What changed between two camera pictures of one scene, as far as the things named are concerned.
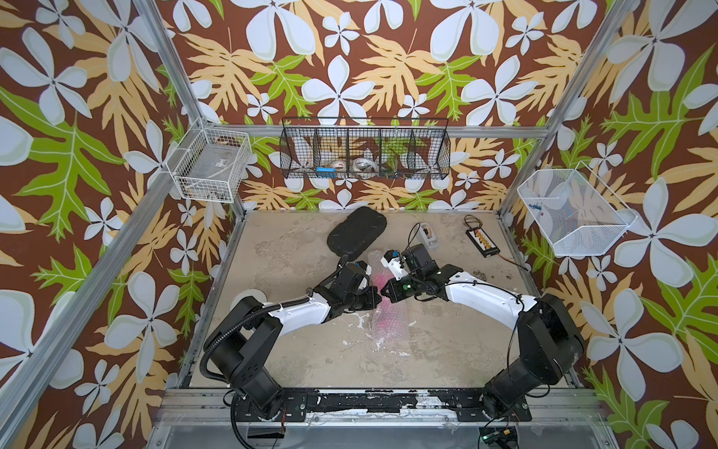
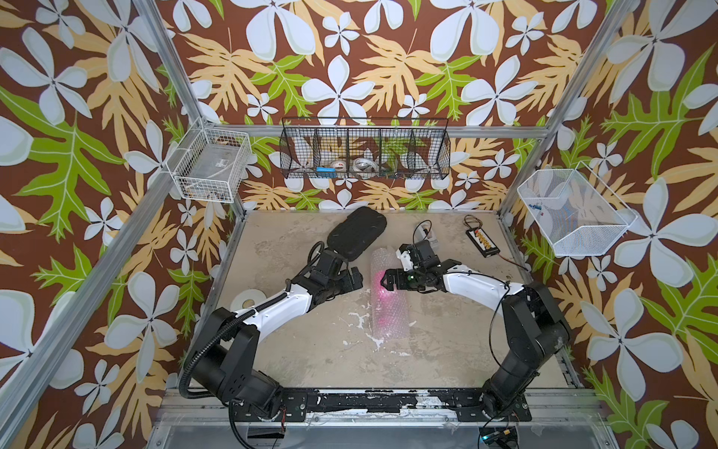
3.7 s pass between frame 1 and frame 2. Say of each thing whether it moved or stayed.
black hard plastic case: stayed
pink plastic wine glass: stayed
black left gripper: moved
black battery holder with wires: stayed
